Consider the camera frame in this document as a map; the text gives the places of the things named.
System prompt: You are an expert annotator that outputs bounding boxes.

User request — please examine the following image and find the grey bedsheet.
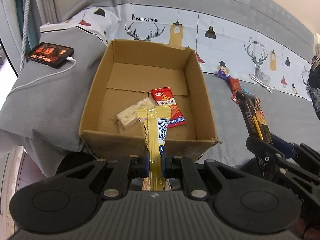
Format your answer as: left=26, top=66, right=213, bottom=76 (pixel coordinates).
left=0, top=24, right=320, bottom=178

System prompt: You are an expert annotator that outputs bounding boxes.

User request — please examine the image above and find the yellow snack packet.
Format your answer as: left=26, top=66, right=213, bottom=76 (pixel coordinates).
left=136, top=106, right=173, bottom=192

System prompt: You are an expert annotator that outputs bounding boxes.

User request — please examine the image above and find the blue stick packet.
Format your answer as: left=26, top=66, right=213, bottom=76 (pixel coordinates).
left=240, top=87, right=255, bottom=98

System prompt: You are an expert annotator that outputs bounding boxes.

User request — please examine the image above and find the grey curtain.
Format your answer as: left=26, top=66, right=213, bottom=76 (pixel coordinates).
left=30, top=0, right=64, bottom=25

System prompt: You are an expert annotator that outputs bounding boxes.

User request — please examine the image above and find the black chocolate packet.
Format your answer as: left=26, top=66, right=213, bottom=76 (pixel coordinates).
left=236, top=91, right=273, bottom=145

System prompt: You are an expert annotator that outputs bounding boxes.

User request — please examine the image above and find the red square snack packet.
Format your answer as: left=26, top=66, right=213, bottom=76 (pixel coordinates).
left=229, top=78, right=242, bottom=92

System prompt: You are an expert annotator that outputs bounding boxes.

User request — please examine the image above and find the black smartphone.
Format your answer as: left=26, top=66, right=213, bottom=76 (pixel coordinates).
left=26, top=42, right=75, bottom=68

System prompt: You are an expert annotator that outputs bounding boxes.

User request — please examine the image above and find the white charging cable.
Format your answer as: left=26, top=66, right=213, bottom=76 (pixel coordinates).
left=11, top=57, right=77, bottom=93

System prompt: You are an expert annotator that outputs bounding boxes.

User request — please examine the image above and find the teal curtain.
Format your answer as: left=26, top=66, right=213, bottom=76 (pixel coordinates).
left=15, top=0, right=42, bottom=48

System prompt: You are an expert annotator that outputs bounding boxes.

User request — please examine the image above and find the silver stick packet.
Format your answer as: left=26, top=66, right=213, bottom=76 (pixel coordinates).
left=250, top=74, right=273, bottom=92

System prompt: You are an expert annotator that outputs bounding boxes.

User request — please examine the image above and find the white pillow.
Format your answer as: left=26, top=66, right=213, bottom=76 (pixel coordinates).
left=40, top=22, right=75, bottom=32

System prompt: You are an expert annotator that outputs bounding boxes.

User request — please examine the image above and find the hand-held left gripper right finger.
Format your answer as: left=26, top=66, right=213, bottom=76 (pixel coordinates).
left=161, top=155, right=253, bottom=201

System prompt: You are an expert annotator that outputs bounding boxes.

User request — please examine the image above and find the dark cloth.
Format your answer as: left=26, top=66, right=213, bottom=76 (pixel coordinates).
left=307, top=55, right=320, bottom=120

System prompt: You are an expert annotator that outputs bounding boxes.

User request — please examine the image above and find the clear puffed rice bar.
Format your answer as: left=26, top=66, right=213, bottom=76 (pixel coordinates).
left=116, top=97, right=155, bottom=133

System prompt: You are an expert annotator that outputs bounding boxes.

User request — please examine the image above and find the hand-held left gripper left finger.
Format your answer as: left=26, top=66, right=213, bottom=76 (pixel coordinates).
left=54, top=155, right=151, bottom=201

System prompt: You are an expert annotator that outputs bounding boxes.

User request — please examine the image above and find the purple candy packet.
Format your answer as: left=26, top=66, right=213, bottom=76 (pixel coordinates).
left=217, top=69, right=234, bottom=79

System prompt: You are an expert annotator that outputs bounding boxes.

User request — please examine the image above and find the red spicy snack packet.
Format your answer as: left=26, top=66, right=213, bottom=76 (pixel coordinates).
left=150, top=87, right=187, bottom=128

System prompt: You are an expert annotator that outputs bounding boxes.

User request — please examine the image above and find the brown cardboard box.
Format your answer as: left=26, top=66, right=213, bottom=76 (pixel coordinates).
left=78, top=39, right=222, bottom=163

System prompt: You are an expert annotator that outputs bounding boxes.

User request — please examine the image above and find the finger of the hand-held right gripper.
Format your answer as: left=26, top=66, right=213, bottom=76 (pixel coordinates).
left=246, top=136, right=320, bottom=205
left=271, top=133, right=320, bottom=167

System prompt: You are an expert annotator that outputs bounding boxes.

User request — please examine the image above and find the patterned grey fabric strip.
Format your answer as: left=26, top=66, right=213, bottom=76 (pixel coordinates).
left=19, top=0, right=33, bottom=74

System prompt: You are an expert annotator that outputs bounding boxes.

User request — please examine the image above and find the deer print bedsheet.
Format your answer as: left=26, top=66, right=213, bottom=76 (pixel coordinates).
left=57, top=4, right=320, bottom=100

